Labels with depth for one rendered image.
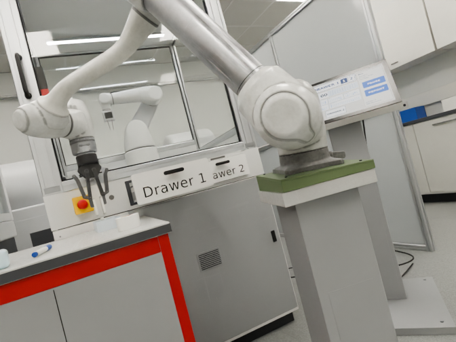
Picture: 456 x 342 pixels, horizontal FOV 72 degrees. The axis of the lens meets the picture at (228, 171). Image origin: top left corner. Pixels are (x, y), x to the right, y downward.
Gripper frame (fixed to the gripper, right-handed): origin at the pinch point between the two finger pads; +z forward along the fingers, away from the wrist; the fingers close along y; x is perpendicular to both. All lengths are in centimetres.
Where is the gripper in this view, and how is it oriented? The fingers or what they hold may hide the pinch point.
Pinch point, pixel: (99, 206)
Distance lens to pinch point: 130.6
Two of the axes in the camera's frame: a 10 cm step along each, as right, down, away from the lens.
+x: -4.6, 1.3, 8.8
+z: 2.5, 9.7, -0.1
